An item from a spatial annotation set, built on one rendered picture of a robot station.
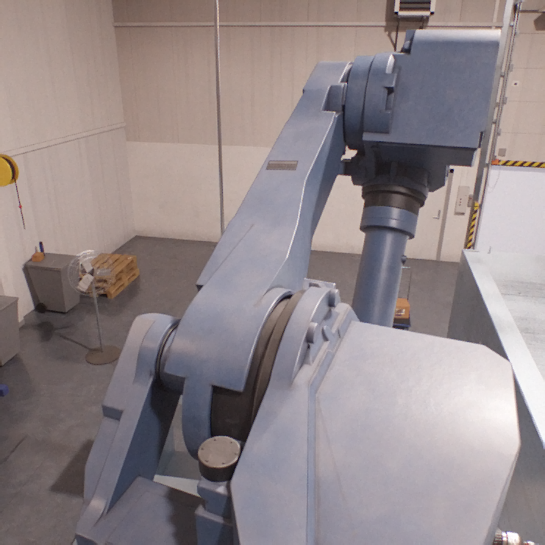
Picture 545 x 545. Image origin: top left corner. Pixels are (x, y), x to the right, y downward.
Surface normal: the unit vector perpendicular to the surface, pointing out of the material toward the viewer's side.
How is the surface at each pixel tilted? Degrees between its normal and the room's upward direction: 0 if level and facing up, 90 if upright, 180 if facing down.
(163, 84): 90
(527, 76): 90
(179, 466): 0
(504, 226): 90
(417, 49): 63
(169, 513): 0
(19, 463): 0
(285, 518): 24
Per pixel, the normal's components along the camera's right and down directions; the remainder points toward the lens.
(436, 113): -0.33, -0.04
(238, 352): -0.24, -0.41
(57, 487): 0.01, -0.91
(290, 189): -0.15, -0.65
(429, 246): -0.20, 0.39
